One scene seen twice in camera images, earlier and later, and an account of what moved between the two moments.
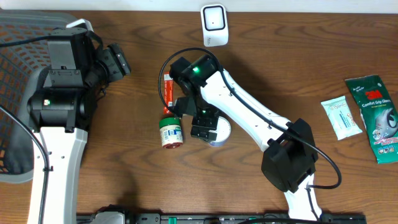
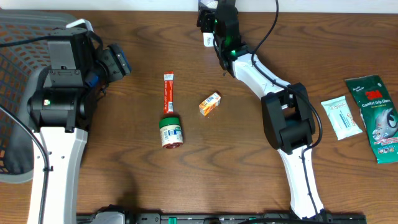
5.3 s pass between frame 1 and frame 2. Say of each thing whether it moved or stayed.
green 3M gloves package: stayed
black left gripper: stayed
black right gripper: moved
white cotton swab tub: moved
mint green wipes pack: stayed
